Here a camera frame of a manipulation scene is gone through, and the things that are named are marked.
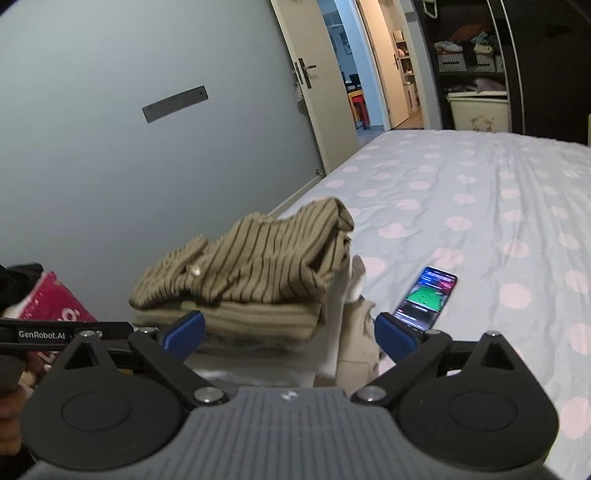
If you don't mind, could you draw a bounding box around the red plastic package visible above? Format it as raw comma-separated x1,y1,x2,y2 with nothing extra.
9,270,99,367

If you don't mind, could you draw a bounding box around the black cloth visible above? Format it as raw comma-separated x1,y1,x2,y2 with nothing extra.
0,262,45,320

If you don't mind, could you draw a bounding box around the cream door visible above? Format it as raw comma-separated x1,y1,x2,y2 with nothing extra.
270,0,362,175

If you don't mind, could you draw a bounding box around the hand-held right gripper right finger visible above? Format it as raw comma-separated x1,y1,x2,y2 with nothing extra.
353,312,527,407

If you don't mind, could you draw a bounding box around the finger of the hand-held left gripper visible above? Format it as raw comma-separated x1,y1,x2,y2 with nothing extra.
69,320,136,345

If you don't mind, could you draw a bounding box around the white garment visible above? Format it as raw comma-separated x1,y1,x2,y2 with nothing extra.
191,254,371,389

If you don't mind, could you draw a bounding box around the person's left hand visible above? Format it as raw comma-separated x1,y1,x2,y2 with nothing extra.
0,385,34,467

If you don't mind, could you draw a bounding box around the grey wall bracket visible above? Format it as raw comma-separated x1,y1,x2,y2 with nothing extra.
141,85,209,124

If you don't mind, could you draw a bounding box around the metal door handle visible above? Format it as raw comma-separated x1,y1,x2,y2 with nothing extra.
294,58,318,89

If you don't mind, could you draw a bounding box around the dark wardrobe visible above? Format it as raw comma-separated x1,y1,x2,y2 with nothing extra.
413,0,591,147

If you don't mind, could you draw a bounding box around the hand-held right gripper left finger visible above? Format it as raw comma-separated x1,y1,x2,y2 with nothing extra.
58,310,228,407

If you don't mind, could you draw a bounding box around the black smartphone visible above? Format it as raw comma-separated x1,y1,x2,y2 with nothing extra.
392,266,459,333

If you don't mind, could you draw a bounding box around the polka dot bed sheet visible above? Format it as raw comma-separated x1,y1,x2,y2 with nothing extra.
277,129,591,472

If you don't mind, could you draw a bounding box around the red stool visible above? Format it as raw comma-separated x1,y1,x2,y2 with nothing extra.
349,90,371,131

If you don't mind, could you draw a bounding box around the cream laundry bin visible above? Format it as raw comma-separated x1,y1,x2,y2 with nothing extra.
446,90,513,133

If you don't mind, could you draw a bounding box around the olive striped shirt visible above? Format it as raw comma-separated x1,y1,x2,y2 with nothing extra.
128,197,356,345

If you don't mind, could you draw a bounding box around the beige garment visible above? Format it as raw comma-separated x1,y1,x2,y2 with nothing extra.
336,299,394,385

